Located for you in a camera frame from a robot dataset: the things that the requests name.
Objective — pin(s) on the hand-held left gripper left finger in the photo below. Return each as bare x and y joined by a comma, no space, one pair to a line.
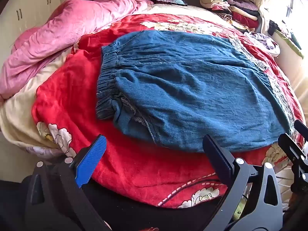
92,158

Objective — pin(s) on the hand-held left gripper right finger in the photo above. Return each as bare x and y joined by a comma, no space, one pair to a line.
217,158

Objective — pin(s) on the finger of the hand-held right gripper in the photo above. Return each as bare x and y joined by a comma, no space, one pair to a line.
302,128
290,146

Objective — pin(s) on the blue denim pants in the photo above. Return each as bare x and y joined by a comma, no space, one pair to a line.
187,89

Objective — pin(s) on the cream curtain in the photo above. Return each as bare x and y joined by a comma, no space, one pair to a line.
300,81

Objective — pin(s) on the red floral blanket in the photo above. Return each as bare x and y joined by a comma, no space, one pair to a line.
72,101

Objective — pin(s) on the cream fleece blanket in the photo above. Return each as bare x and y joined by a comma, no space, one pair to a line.
16,118

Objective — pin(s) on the green cloth on windowsill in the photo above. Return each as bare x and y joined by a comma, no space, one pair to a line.
290,39

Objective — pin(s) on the purple and white cloth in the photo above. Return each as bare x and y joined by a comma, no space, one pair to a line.
263,42

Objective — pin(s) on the window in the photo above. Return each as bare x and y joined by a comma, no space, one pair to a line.
299,12

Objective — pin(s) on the pink quilt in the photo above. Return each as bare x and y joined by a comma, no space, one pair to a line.
60,33

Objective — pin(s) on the pile of folded clothes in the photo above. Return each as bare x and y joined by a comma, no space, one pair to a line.
231,7

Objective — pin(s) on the cream wardrobe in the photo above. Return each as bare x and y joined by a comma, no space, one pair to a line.
28,7

